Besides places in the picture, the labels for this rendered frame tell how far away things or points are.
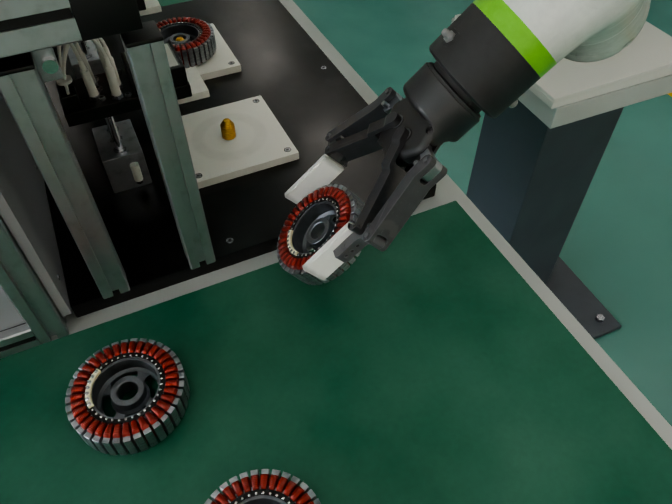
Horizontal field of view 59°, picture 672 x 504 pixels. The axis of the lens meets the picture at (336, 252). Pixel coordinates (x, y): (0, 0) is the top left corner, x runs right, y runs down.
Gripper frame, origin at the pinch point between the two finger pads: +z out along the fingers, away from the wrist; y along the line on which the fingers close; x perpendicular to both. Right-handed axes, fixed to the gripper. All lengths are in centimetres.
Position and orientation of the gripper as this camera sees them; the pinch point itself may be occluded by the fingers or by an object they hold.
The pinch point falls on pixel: (314, 223)
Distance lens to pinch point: 63.7
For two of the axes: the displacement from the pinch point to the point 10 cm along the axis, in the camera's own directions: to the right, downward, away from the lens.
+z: -6.8, 6.2, 3.9
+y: -2.1, -6.8, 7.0
